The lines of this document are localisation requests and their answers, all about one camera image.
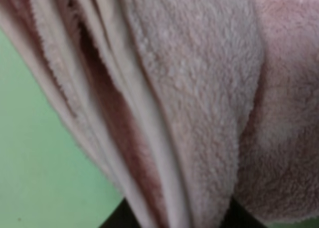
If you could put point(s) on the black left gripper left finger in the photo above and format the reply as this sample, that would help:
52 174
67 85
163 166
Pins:
122 217

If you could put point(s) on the green plastic tray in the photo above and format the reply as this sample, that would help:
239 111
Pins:
45 179

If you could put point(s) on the pink fluffy towel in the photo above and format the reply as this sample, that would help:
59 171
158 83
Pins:
184 104

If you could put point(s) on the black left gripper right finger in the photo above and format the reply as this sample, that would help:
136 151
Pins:
238 217

